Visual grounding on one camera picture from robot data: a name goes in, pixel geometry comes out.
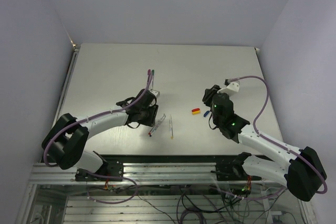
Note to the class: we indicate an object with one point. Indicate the green marker pen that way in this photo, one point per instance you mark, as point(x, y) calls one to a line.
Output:
point(152, 82)

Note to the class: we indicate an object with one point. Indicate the aluminium rail frame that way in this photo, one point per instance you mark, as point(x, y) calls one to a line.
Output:
point(164, 180)

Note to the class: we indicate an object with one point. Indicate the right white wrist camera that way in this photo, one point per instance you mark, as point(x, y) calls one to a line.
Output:
point(232, 88)

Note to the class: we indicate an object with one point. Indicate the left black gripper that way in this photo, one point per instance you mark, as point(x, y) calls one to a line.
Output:
point(151, 120)

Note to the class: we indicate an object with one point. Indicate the yellow pen cap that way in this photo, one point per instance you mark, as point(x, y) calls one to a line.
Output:
point(196, 112)

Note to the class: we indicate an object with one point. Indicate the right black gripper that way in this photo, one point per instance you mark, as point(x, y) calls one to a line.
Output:
point(209, 93)

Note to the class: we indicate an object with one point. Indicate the purple marker pen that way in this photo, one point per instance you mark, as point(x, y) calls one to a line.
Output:
point(148, 79)

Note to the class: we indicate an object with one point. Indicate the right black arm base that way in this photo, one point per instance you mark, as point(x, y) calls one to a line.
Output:
point(229, 167)

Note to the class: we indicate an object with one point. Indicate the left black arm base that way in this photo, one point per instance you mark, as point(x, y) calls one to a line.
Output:
point(105, 171)

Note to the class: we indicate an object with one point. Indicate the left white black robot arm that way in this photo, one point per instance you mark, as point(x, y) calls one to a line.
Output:
point(65, 143)

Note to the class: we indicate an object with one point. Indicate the red marker pen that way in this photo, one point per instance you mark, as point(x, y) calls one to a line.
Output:
point(153, 129)

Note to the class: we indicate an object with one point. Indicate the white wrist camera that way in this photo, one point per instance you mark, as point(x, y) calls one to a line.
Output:
point(155, 93)
point(232, 88)

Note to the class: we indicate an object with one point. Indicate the yellow marker pen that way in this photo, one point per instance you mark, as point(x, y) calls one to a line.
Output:
point(171, 127)

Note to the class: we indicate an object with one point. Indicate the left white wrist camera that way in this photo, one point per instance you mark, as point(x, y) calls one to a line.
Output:
point(155, 93)

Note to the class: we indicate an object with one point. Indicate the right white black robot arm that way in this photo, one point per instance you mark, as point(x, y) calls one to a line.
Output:
point(298, 169)

